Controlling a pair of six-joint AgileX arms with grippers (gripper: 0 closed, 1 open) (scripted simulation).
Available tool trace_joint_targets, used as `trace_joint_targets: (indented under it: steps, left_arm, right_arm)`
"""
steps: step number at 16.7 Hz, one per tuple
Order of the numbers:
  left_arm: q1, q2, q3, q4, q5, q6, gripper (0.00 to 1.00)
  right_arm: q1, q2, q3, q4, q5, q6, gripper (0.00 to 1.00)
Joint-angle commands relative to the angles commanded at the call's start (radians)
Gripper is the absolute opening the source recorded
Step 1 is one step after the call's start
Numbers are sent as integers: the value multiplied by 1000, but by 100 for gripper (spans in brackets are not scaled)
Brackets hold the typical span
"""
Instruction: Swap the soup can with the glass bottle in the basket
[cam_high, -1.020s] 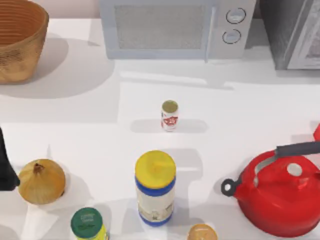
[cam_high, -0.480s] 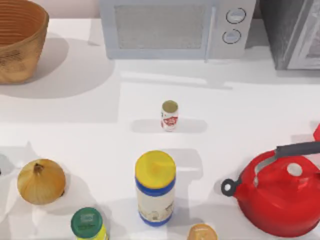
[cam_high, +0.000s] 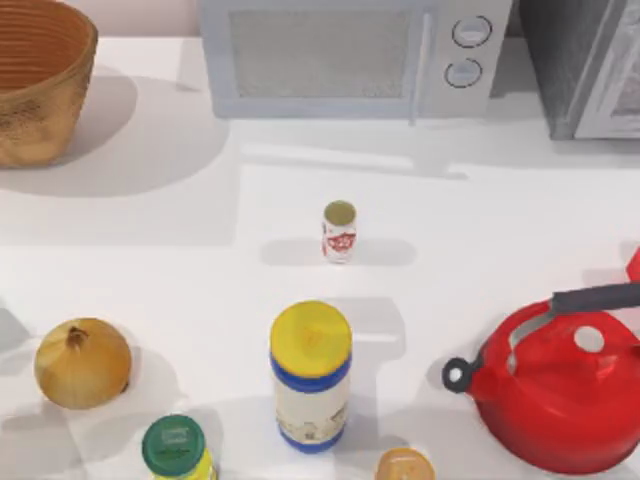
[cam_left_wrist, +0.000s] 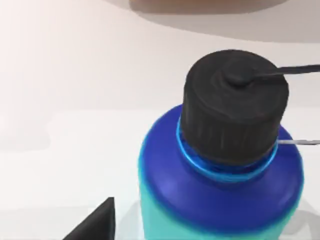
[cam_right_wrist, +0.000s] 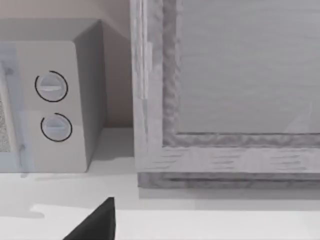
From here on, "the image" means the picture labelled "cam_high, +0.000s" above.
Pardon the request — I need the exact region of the microwave door handle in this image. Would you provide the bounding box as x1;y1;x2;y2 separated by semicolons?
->
408;12;433;127

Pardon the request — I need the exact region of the pale microwave oven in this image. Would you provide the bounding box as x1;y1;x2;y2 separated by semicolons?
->
195;0;514;121

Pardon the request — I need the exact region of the red kettle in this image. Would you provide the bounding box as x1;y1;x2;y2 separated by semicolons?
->
441;282;640;476

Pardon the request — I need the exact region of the green lid yellow jar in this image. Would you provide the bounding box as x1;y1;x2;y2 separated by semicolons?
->
141;414;219;480

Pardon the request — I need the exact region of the red and white can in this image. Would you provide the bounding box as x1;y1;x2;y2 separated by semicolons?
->
321;200;358;265

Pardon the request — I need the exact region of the yellow lid white jar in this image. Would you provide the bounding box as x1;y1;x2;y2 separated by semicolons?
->
269;300;354;454

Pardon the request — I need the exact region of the grey cabinet with dark inside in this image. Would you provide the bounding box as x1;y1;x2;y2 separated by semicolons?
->
517;0;640;142

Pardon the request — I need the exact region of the brown woven basket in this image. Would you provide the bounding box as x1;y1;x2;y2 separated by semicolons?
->
0;0;99;170

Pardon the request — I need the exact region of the yellow onion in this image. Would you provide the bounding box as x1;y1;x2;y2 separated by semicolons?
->
34;317;133;411

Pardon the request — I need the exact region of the microwave knob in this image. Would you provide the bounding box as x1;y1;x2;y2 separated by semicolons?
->
451;14;494;49
443;56;484;90

